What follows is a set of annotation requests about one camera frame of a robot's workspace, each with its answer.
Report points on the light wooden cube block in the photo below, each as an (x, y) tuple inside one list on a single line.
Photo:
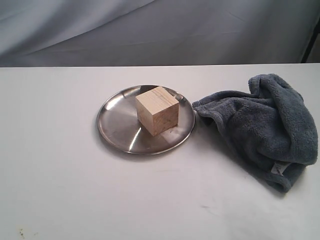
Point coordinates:
[(157, 110)]

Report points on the grey-blue fleece towel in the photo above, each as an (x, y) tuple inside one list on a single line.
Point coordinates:
[(268, 128)]

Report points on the round stainless steel plate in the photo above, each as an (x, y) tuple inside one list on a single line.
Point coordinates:
[(118, 124)]

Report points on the grey backdrop cloth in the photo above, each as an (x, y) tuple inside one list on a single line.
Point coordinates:
[(86, 33)]

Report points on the black stand pole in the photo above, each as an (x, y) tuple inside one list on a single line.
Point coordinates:
[(311, 51)]

